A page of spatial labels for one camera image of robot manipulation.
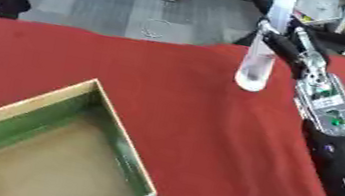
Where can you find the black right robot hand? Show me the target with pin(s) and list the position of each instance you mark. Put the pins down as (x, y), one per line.
(286, 44)

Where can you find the clear plastic bottle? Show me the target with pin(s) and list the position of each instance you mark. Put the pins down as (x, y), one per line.
(258, 62)

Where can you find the tan cardboard box green inside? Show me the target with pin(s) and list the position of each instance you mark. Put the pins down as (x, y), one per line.
(49, 146)

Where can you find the black bag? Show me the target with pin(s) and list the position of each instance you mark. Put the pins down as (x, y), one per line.
(340, 40)

